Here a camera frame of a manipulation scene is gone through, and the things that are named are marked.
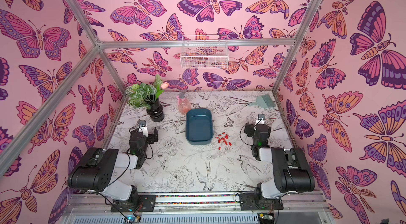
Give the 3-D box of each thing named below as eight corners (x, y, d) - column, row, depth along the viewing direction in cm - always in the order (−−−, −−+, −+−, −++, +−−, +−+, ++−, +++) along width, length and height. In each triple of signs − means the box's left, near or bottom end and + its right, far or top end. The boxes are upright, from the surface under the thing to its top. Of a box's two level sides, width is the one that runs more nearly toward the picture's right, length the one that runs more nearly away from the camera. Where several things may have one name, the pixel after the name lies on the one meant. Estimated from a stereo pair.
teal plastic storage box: (184, 145, 95) (183, 140, 91) (187, 113, 110) (186, 108, 106) (213, 145, 95) (213, 140, 90) (212, 113, 110) (212, 108, 106)
